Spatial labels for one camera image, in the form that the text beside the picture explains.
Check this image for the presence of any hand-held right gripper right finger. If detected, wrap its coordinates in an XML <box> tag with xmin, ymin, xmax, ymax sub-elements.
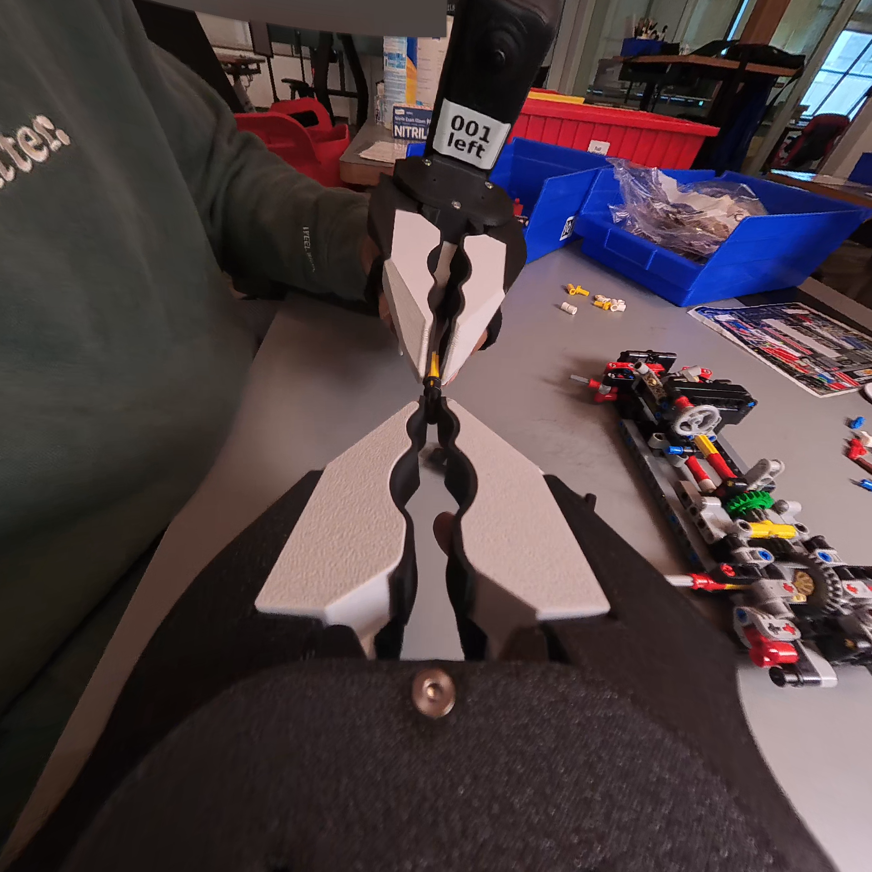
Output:
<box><xmin>439</xmin><ymin>401</ymin><xmax>610</xmax><ymax>659</ymax></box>

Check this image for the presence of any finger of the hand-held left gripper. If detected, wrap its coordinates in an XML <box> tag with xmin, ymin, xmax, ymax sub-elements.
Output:
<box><xmin>381</xmin><ymin>210</ymin><xmax>445</xmax><ymax>384</ymax></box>
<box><xmin>435</xmin><ymin>232</ymin><xmax>510</xmax><ymax>386</ymax></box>

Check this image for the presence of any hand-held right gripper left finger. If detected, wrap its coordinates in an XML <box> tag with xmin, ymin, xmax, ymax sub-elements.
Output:
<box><xmin>254</xmin><ymin>399</ymin><xmax>426</xmax><ymax>659</ymax></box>

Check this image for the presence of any black curved lego panel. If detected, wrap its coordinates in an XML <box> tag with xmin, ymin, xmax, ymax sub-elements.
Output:
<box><xmin>417</xmin><ymin>398</ymin><xmax>456</xmax><ymax>471</ymax></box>

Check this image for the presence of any lego car chassis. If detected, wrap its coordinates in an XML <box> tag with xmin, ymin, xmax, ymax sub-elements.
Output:
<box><xmin>571</xmin><ymin>349</ymin><xmax>872</xmax><ymax>689</ymax></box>

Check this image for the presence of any person's left forearm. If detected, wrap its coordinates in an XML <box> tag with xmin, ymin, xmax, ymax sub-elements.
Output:
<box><xmin>198</xmin><ymin>68</ymin><xmax>373</xmax><ymax>302</ymax></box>

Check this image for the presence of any clear bag of lego parts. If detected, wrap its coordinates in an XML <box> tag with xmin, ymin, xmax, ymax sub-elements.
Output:
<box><xmin>606</xmin><ymin>157</ymin><xmax>771</xmax><ymax>263</ymax></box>

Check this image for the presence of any person's left hand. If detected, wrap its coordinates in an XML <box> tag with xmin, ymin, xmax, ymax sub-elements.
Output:
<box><xmin>363</xmin><ymin>235</ymin><xmax>404</xmax><ymax>343</ymax></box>

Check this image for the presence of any blue white glove box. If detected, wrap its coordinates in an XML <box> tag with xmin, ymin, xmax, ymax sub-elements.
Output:
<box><xmin>391</xmin><ymin>102</ymin><xmax>435</xmax><ymax>142</ymax></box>

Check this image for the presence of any blue plastic bin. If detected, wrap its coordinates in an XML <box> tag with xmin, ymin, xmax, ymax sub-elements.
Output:
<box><xmin>575</xmin><ymin>167</ymin><xmax>872</xmax><ymax>309</ymax></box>
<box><xmin>489</xmin><ymin>136</ymin><xmax>614</xmax><ymax>263</ymax></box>

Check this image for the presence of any pile of yellow white pieces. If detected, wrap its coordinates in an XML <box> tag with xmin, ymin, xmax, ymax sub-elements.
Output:
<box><xmin>564</xmin><ymin>282</ymin><xmax>628</xmax><ymax>314</ymax></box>

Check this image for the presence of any red storage tote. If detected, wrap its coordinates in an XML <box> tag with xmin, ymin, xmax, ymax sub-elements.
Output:
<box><xmin>510</xmin><ymin>87</ymin><xmax>721</xmax><ymax>171</ymax></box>

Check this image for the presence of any dark background desk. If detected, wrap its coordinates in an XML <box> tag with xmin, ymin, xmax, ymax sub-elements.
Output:
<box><xmin>593</xmin><ymin>41</ymin><xmax>808</xmax><ymax>171</ymax></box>

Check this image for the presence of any colourful sticker sheet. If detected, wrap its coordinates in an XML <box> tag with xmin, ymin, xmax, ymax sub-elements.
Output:
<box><xmin>688</xmin><ymin>303</ymin><xmax>872</xmax><ymax>398</ymax></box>

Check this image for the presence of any red office chair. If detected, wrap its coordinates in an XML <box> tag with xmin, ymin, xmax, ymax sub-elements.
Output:
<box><xmin>783</xmin><ymin>112</ymin><xmax>852</xmax><ymax>171</ymax></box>

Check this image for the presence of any brown wooden table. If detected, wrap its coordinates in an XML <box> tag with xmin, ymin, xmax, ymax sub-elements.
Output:
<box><xmin>766</xmin><ymin>169</ymin><xmax>872</xmax><ymax>212</ymax></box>

